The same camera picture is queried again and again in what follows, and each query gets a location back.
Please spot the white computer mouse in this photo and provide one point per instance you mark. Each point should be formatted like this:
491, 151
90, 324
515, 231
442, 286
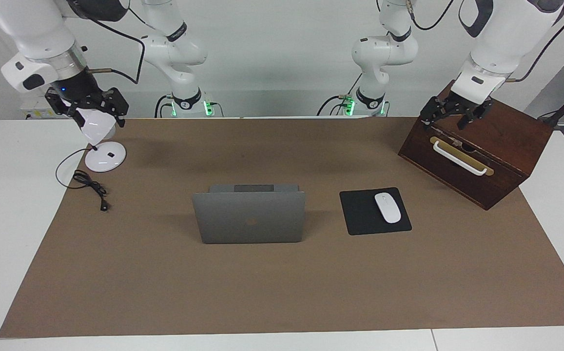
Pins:
388, 208

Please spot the grey laptop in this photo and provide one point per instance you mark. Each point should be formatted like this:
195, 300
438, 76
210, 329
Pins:
250, 219

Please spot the white desk lamp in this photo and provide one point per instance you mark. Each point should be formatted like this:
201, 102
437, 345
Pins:
105, 158

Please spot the brown table mat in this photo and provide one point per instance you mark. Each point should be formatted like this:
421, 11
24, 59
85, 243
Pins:
262, 292

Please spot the dark wooden box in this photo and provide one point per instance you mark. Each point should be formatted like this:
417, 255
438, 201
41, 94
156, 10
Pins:
506, 146

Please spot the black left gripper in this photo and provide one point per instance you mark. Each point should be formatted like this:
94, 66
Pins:
463, 104

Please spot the black mouse pad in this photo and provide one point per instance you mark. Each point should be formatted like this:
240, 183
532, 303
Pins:
359, 214

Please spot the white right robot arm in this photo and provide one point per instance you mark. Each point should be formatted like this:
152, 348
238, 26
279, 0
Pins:
38, 34

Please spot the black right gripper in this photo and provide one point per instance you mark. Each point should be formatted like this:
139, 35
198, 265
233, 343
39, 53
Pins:
79, 90

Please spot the white power strip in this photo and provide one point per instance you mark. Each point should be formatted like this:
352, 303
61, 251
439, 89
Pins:
38, 113

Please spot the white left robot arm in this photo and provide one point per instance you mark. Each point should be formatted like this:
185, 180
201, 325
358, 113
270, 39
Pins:
506, 39

